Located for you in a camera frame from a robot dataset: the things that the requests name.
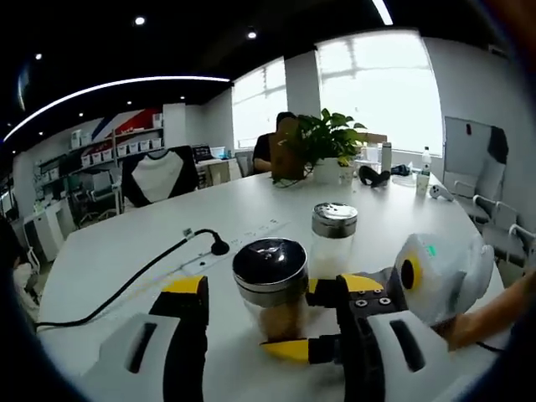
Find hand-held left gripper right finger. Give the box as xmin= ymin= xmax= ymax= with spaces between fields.
xmin=337 ymin=274 xmax=466 ymax=402

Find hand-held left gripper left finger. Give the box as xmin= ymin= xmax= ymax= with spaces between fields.
xmin=83 ymin=274 xmax=210 ymax=402

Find tall seasoning bottle brown grains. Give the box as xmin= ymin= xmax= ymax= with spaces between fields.
xmin=232 ymin=237 xmax=312 ymax=343

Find tall seasoning bottle white powder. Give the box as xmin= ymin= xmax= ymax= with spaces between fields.
xmin=311 ymin=202 xmax=359 ymax=278

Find person's right hand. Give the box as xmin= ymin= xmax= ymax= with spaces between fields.
xmin=433 ymin=299 xmax=499 ymax=353

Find white handheld controller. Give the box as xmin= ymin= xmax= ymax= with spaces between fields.
xmin=427 ymin=183 xmax=456 ymax=203

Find white power strip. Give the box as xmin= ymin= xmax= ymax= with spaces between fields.
xmin=175 ymin=216 xmax=294 ymax=276

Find white partition panel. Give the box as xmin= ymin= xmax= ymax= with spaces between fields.
xmin=443 ymin=116 xmax=506 ymax=185

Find black headphones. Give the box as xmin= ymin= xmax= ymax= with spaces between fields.
xmin=358 ymin=165 xmax=394 ymax=188

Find white thermos flask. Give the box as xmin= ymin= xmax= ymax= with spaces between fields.
xmin=380 ymin=141 xmax=394 ymax=173

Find brown paper bag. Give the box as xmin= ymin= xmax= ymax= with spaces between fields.
xmin=270 ymin=116 xmax=306 ymax=180

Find dark hanging jacket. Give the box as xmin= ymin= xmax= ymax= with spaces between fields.
xmin=487 ymin=125 xmax=510 ymax=165

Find green potted plant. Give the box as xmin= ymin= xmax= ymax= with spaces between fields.
xmin=271 ymin=107 xmax=368 ymax=188

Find white low cabinet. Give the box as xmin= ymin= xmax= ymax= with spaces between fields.
xmin=23 ymin=204 xmax=68 ymax=260

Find shelf with white bins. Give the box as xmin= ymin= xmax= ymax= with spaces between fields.
xmin=33 ymin=112 xmax=167 ymax=198

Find curved ceiling light strip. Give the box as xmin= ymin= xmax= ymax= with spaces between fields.
xmin=3 ymin=75 xmax=231 ymax=142

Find straight ceiling light strip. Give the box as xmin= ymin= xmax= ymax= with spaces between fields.
xmin=371 ymin=0 xmax=394 ymax=25

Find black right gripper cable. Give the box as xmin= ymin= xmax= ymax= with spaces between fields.
xmin=475 ymin=340 xmax=510 ymax=353

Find black power cable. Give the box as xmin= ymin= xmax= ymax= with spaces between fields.
xmin=35 ymin=228 xmax=230 ymax=334

